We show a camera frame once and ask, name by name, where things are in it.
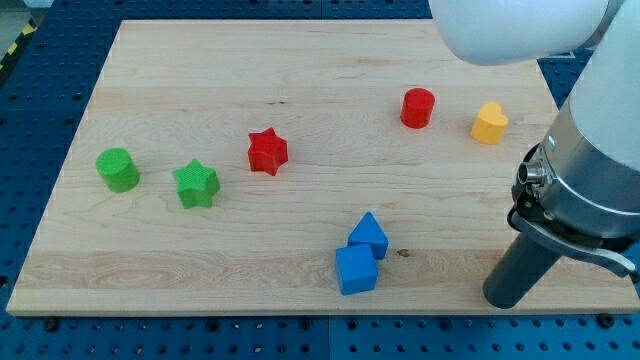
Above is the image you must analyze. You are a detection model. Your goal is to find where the red cylinder block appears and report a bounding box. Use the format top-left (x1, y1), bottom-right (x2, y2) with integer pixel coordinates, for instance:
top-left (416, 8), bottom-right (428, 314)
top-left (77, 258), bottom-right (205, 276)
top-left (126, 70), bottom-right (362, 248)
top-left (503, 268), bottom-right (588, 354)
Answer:
top-left (400, 88), bottom-right (436, 129)

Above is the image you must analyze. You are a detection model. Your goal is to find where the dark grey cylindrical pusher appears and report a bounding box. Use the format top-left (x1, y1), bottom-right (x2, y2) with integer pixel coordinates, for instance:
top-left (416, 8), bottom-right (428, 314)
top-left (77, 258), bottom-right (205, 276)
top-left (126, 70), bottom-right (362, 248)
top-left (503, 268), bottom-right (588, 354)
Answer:
top-left (482, 233), bottom-right (560, 309)

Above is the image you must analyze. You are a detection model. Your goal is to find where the silver wrist flange mount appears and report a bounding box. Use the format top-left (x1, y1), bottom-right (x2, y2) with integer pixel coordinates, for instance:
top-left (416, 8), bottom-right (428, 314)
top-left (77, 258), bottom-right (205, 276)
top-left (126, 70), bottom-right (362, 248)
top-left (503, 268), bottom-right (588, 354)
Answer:
top-left (508, 104), bottom-right (639, 278)

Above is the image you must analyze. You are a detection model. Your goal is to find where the red star block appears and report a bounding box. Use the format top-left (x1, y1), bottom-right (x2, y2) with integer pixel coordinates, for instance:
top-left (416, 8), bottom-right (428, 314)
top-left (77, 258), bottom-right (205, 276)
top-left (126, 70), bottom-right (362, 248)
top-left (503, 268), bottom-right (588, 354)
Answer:
top-left (247, 128), bottom-right (288, 176)

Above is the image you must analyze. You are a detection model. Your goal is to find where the wooden board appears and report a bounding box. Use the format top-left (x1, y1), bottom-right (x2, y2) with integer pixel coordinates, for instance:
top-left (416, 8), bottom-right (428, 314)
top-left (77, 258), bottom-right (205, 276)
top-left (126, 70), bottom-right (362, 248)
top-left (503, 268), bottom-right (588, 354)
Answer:
top-left (5, 19), bottom-right (640, 318)

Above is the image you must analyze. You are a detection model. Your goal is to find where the green star block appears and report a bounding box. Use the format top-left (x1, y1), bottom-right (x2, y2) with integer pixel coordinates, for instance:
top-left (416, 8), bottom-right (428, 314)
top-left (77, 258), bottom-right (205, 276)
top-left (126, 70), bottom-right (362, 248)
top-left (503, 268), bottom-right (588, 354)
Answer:
top-left (172, 159), bottom-right (220, 209)

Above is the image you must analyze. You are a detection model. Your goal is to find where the blue triangle block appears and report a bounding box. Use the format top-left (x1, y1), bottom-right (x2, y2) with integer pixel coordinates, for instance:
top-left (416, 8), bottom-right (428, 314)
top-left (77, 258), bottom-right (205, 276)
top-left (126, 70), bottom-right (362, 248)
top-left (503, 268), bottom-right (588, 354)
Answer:
top-left (347, 212), bottom-right (389, 260)

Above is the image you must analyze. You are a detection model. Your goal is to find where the green cylinder block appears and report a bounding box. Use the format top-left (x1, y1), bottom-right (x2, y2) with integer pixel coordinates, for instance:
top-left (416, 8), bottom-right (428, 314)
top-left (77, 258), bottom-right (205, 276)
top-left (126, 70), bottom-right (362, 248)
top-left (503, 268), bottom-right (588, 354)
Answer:
top-left (95, 148), bottom-right (140, 193)

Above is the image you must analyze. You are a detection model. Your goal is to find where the blue cube block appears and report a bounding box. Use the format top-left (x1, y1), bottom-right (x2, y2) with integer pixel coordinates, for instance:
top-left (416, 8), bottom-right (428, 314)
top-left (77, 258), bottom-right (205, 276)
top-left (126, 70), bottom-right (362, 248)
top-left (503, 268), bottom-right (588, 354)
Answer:
top-left (335, 244), bottom-right (378, 295)

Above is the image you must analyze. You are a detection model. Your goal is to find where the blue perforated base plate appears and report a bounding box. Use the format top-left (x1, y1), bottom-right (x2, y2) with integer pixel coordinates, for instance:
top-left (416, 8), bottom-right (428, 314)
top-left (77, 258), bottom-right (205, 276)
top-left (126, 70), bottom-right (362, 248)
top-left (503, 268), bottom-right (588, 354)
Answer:
top-left (1, 0), bottom-right (639, 359)

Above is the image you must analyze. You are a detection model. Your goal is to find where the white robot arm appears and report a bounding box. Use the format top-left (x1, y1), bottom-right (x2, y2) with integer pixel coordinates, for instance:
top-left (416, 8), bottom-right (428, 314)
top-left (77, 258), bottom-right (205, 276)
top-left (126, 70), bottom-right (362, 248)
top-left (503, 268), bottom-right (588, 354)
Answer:
top-left (430, 0), bottom-right (639, 309)

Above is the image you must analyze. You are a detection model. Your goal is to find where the yellow heart block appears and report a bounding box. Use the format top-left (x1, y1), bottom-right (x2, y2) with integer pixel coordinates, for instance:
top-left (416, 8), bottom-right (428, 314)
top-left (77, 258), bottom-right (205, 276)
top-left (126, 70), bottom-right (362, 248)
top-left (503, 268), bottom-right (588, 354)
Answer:
top-left (470, 102), bottom-right (510, 145)

